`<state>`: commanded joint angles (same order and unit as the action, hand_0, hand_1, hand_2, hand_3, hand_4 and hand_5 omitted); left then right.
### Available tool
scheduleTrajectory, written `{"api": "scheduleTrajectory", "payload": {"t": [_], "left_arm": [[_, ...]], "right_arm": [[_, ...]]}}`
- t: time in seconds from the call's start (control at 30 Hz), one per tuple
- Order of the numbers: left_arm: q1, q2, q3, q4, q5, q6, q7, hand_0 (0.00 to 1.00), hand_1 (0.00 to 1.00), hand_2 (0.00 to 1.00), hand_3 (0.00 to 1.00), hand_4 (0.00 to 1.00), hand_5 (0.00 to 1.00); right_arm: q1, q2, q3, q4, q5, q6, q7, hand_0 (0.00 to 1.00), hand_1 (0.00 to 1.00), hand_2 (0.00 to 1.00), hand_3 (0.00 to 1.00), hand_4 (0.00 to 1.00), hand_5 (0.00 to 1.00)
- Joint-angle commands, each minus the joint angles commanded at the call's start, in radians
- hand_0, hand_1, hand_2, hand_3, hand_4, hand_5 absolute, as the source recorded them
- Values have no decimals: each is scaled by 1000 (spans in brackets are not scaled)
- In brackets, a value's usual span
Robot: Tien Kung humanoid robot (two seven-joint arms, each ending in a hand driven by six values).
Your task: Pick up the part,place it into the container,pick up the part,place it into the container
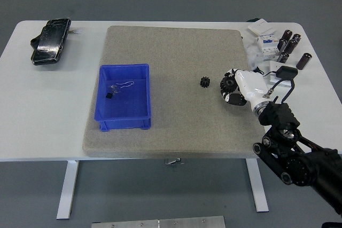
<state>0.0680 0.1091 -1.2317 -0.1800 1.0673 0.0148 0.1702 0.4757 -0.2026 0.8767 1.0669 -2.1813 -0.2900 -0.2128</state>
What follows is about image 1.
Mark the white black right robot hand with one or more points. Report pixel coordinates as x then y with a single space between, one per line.
251 83

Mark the large black gear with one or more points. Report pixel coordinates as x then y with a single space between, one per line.
227 83

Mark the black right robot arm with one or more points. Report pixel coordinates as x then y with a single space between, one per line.
294 164

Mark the blue plastic box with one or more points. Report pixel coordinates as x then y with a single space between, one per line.
123 105

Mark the white square panel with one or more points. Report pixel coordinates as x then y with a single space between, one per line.
273 67

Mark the clear crumpled plastic bag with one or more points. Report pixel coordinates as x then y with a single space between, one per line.
253 51

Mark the white circuit breaker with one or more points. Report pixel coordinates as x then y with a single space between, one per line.
268 49

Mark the dark cylindrical capacitor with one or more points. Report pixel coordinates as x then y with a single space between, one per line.
283 57
282 45
304 61
287 35
291 46
296 38

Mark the small black gear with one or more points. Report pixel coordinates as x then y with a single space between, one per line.
205 81

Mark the grey-brown mat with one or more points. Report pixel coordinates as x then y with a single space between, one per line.
173 51

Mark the white table leg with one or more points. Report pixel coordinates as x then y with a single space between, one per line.
66 188
259 190

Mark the small clear plastic piece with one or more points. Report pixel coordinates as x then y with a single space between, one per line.
114 89

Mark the black flat wrapped device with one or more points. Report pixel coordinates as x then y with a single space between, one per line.
50 41

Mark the white wall switch plate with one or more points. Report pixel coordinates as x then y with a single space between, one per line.
260 26

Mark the metal bracket under table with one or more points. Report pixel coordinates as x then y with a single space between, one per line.
173 161

